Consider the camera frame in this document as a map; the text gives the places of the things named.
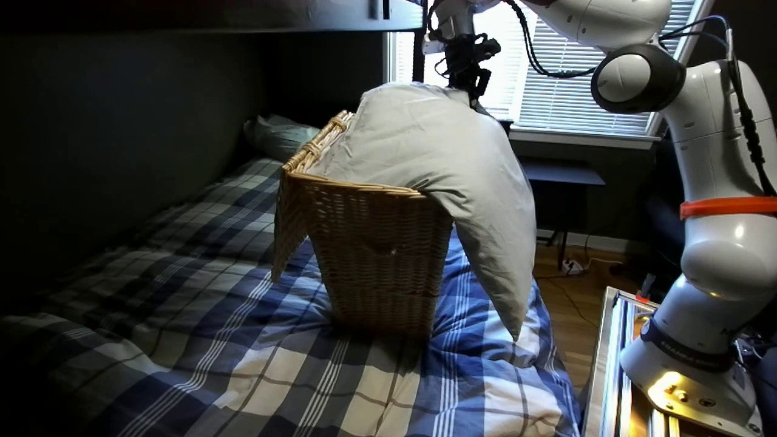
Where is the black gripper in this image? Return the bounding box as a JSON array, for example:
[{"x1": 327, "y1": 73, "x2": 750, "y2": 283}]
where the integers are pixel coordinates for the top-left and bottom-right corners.
[{"x1": 438, "y1": 29, "x2": 505, "y2": 107}]

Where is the grey cloth garment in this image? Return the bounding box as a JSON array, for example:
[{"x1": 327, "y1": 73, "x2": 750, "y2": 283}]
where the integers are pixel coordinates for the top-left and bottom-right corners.
[{"x1": 307, "y1": 81, "x2": 539, "y2": 344}]

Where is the wicker laundry basket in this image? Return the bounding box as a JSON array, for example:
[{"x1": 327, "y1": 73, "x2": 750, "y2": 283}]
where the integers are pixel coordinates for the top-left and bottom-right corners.
[{"x1": 268, "y1": 110, "x2": 457, "y2": 340}]

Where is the grey bed pillow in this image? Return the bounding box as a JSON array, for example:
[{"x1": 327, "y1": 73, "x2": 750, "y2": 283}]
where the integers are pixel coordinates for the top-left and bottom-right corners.
[{"x1": 239, "y1": 113, "x2": 321, "y2": 166}]

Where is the white window blind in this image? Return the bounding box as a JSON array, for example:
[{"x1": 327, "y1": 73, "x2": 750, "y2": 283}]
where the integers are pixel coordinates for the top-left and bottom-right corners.
[{"x1": 472, "y1": 0, "x2": 699, "y2": 141}]

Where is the blue plaid duvet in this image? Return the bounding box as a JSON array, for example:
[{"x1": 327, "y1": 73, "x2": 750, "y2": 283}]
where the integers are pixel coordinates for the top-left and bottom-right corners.
[{"x1": 0, "y1": 153, "x2": 583, "y2": 437}]

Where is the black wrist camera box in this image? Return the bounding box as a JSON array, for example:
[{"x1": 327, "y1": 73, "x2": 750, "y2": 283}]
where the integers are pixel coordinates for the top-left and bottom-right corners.
[{"x1": 423, "y1": 0, "x2": 457, "y2": 43}]

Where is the dark bunk bed frame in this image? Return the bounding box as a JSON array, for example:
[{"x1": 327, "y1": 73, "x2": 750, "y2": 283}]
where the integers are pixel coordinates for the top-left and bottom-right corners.
[{"x1": 0, "y1": 0, "x2": 426, "y2": 34}]

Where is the orange strap on upper arm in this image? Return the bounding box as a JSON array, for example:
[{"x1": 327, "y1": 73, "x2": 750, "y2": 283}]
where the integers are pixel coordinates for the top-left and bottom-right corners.
[{"x1": 676, "y1": 195, "x2": 777, "y2": 224}]

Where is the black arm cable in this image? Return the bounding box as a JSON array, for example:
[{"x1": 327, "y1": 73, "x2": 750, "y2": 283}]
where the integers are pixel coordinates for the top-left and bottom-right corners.
[{"x1": 499, "y1": 0, "x2": 777, "y2": 201}]

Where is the metal base rail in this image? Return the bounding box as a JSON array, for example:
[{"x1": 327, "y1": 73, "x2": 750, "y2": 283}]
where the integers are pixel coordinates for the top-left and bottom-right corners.
[{"x1": 579, "y1": 283, "x2": 765, "y2": 437}]

